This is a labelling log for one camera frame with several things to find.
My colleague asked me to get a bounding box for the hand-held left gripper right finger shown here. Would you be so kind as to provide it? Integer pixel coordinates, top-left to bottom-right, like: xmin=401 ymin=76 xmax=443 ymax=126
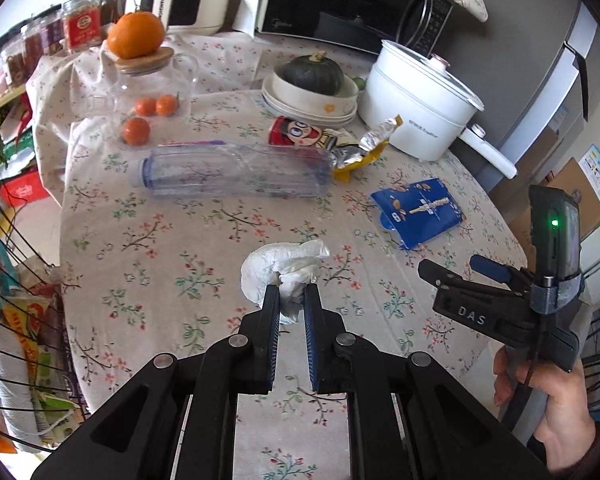
xmin=302 ymin=284 xmax=551 ymax=480

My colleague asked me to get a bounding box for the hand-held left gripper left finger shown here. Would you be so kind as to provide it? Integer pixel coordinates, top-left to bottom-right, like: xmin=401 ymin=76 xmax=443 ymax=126
xmin=30 ymin=284 xmax=282 ymax=480

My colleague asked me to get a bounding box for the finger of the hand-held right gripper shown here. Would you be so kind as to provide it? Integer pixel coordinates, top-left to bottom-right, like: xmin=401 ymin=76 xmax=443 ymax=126
xmin=418 ymin=259 xmax=461 ymax=290
xmin=469 ymin=255 xmax=531 ymax=285

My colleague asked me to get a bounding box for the white tissue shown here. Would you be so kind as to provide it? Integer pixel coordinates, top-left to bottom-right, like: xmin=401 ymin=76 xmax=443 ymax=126
xmin=240 ymin=240 xmax=331 ymax=326

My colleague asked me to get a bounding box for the person's right hand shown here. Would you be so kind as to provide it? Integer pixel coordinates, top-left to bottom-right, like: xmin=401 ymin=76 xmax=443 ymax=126
xmin=492 ymin=347 xmax=598 ymax=471

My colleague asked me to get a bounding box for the blue snack packet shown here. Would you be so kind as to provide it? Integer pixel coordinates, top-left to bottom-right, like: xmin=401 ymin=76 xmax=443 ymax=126
xmin=370 ymin=178 xmax=467 ymax=251

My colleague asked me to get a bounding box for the yellow foil snack wrapper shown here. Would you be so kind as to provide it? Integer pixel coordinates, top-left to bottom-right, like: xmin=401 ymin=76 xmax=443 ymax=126
xmin=330 ymin=116 xmax=400 ymax=183

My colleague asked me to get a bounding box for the clear plastic bottle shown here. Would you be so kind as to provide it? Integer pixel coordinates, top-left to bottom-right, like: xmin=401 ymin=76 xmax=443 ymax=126
xmin=139 ymin=142 xmax=336 ymax=198

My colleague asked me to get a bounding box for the white electric cooking pot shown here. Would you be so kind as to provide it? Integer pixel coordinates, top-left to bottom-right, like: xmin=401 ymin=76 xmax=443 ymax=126
xmin=357 ymin=39 xmax=518 ymax=178

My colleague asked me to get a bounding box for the grey refrigerator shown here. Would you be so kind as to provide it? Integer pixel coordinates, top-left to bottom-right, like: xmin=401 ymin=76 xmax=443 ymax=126
xmin=480 ymin=0 xmax=600 ymax=196

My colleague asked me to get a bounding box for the red cartoon drink can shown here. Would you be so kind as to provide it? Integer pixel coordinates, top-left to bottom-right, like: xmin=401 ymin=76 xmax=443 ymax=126
xmin=269 ymin=116 xmax=341 ymax=150

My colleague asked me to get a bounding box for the stack of white bowls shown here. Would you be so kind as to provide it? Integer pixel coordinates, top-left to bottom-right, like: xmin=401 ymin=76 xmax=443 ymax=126
xmin=261 ymin=77 xmax=358 ymax=123

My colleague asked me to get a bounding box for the dark green pumpkin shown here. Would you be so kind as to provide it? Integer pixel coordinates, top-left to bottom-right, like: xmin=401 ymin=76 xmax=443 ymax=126
xmin=281 ymin=51 xmax=345 ymax=97

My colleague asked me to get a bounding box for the glass teapot with wooden lid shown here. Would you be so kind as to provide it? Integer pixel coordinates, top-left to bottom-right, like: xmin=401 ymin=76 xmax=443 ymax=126
xmin=72 ymin=47 xmax=201 ymax=133

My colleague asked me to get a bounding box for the red paper box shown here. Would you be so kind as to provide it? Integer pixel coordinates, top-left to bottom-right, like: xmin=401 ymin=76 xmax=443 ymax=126
xmin=2 ymin=170 xmax=43 ymax=203

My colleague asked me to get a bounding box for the large orange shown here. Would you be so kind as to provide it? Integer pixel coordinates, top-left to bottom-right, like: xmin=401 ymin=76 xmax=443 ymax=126
xmin=106 ymin=11 xmax=166 ymax=60

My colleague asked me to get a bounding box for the red label glass jar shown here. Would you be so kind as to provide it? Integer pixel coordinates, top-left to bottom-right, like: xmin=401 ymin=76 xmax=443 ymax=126
xmin=62 ymin=0 xmax=103 ymax=53

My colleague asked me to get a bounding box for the brown filled glass jar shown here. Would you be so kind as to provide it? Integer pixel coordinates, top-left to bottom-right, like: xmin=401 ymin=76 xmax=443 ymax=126
xmin=21 ymin=22 xmax=46 ymax=68

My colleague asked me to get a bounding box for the black cable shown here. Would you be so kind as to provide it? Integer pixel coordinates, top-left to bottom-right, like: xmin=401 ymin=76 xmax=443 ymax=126
xmin=502 ymin=275 xmax=551 ymax=431

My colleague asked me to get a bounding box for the blue wall poster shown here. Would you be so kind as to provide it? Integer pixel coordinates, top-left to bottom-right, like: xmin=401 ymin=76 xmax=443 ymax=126
xmin=577 ymin=144 xmax=600 ymax=208

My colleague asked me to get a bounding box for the black wire rack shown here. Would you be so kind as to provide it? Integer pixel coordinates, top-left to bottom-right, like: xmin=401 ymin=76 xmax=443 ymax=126
xmin=0 ymin=180 xmax=88 ymax=456

